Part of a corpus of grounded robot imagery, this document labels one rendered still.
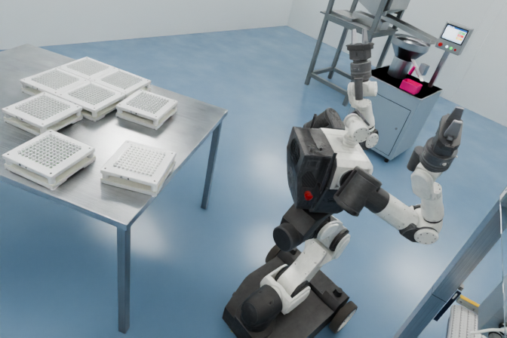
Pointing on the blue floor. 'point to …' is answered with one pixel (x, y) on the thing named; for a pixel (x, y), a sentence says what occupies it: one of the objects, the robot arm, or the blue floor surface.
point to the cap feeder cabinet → (398, 112)
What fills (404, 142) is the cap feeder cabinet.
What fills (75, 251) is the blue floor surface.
